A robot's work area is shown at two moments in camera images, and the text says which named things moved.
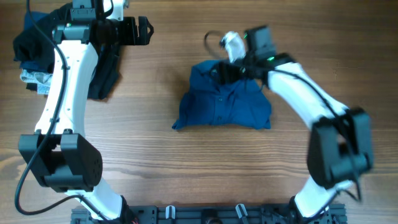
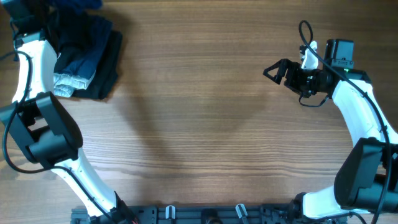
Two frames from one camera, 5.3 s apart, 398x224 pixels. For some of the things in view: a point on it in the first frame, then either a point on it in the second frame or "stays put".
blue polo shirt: (242, 102) → (84, 5)
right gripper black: (232, 74) → (294, 68)
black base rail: (207, 214) stays put
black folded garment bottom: (106, 76) stays put
